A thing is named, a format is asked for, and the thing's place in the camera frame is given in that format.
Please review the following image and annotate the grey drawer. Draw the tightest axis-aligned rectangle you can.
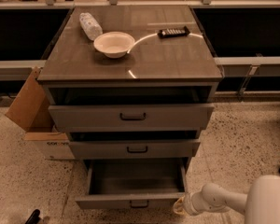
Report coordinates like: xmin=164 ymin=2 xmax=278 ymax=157
xmin=76 ymin=158 xmax=187 ymax=209
xmin=49 ymin=104 xmax=214 ymax=133
xmin=69 ymin=139 xmax=200 ymax=160

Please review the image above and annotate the grey three-drawer cabinet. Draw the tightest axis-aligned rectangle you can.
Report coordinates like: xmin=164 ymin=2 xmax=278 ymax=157
xmin=36 ymin=5 xmax=224 ymax=175

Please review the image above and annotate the grey top drawer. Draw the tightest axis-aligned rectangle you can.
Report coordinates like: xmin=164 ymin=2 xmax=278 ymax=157
xmin=49 ymin=104 xmax=214 ymax=133

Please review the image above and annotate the grey middle drawer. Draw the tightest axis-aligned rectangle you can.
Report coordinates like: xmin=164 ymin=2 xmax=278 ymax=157
xmin=69 ymin=139 xmax=200 ymax=160

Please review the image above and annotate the grey bottom drawer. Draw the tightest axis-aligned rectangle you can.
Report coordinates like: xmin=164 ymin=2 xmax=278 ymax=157
xmin=76 ymin=158 xmax=187 ymax=209

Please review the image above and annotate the open cardboard box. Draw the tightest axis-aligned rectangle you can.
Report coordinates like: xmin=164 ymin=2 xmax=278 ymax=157
xmin=6 ymin=67 xmax=74 ymax=160

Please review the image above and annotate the black remote control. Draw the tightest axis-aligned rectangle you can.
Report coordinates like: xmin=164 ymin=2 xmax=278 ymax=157
xmin=158 ymin=26 xmax=190 ymax=38

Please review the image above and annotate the black caster bottom left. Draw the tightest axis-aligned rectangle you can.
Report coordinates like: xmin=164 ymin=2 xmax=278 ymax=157
xmin=25 ymin=209 xmax=40 ymax=224

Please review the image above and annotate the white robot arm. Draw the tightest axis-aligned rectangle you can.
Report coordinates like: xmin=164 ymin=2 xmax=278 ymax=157
xmin=173 ymin=175 xmax=280 ymax=224

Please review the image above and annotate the white paper bowl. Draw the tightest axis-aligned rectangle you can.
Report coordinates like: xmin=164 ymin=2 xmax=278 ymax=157
xmin=93 ymin=32 xmax=135 ymax=59

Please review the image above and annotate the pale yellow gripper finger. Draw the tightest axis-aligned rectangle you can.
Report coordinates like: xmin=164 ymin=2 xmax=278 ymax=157
xmin=173 ymin=197 xmax=187 ymax=215

